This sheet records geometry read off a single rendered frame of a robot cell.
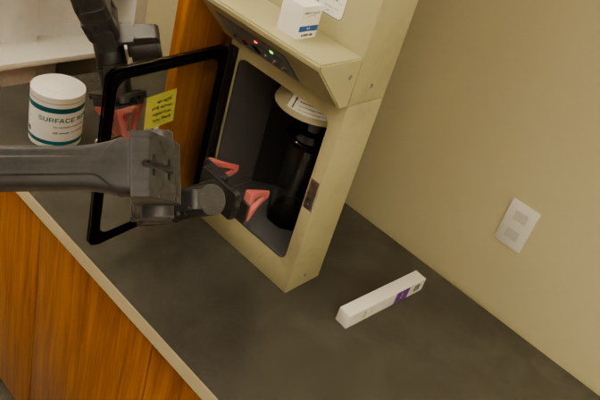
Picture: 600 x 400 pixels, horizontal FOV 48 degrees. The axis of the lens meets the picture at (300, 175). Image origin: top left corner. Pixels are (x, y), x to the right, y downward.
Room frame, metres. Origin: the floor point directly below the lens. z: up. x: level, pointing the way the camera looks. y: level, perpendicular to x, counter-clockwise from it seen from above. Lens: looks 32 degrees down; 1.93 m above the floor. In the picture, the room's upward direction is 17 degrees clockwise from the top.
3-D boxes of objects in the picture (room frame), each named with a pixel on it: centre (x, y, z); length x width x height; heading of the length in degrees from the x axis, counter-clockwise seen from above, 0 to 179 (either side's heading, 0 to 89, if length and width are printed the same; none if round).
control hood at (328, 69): (1.16, 0.12, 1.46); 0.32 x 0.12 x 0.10; 55
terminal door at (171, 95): (1.15, 0.29, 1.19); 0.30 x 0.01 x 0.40; 151
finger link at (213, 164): (1.13, 0.14, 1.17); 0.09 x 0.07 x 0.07; 144
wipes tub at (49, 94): (1.42, 0.63, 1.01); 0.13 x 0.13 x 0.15
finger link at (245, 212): (1.09, 0.09, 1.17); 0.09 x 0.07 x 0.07; 144
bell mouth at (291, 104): (1.28, 0.01, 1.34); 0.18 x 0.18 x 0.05
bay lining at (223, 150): (1.31, 0.02, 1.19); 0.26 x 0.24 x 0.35; 55
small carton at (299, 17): (1.13, 0.08, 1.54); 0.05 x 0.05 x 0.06; 55
